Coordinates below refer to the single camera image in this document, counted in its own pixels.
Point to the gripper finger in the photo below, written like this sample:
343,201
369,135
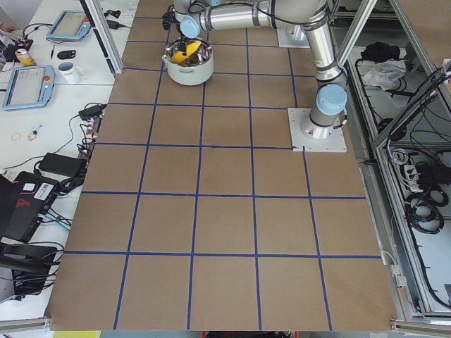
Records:
183,45

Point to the yellow corn cob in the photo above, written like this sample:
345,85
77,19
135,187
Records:
180,56

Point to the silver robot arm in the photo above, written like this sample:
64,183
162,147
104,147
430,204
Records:
195,17

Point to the pale green cooking pot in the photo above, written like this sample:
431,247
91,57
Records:
196,70

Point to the black power adapter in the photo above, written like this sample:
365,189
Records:
93,111

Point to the far teach pendant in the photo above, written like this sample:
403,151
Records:
70,26

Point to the teach pendant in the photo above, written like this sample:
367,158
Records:
29,87
70,26

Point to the white mug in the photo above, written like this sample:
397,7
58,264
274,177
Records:
71,73

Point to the power strip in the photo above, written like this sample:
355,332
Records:
90,131

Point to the near teach pendant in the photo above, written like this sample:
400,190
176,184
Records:
29,87

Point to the yellow drink can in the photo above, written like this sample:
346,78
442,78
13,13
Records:
25,58

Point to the brown paper table mat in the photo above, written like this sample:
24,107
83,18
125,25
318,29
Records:
196,214

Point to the large black power brick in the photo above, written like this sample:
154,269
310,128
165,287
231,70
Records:
62,165

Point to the white crumpled cloth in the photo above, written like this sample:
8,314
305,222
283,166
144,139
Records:
385,75

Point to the black laptop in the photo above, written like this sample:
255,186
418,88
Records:
23,203

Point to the aluminium frame post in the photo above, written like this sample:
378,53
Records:
93,10

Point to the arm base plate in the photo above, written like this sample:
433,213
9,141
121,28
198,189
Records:
306,136
292,37

